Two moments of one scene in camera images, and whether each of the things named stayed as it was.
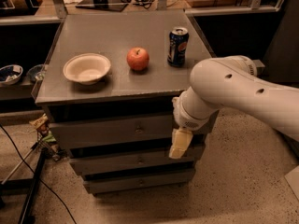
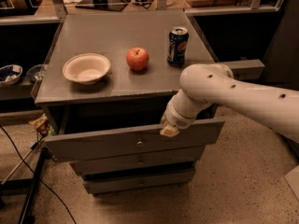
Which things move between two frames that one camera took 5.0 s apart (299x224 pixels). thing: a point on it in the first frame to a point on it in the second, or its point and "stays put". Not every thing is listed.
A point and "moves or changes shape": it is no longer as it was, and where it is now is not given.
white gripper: x=184 y=117 to x=173 y=117
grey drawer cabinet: x=107 y=88 stays put
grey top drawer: x=122 y=127 moves or changes shape
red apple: x=137 y=59 stays put
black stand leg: x=24 y=216 stays put
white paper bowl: x=86 y=68 stays put
